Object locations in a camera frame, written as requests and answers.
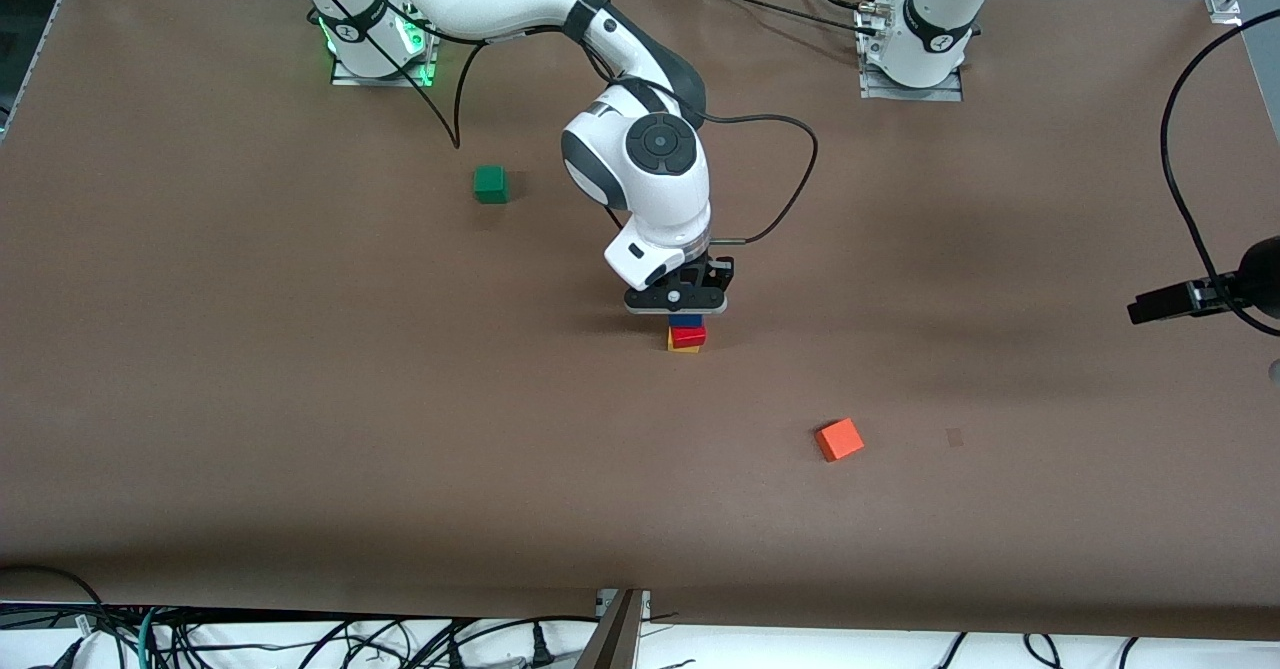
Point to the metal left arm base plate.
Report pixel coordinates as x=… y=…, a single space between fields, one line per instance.
x=950 y=91

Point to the black power plug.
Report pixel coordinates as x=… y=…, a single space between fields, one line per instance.
x=541 y=647

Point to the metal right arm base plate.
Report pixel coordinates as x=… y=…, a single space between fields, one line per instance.
x=425 y=74

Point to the yellow cube block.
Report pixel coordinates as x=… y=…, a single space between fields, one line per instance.
x=682 y=348

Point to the green cube block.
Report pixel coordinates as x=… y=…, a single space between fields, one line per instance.
x=490 y=185

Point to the brown table cover sheet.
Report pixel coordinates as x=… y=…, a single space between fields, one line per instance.
x=600 y=509

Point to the orange cube block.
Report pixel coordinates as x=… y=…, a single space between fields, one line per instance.
x=839 y=440

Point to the metal bracket beam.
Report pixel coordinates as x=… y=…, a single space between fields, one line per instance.
x=615 y=639

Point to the red cube block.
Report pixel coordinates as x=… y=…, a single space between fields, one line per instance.
x=689 y=336

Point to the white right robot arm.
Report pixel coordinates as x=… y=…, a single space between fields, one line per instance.
x=650 y=189

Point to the blue cube block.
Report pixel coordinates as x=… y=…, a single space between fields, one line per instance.
x=686 y=321

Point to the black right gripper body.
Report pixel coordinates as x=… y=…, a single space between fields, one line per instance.
x=712 y=272

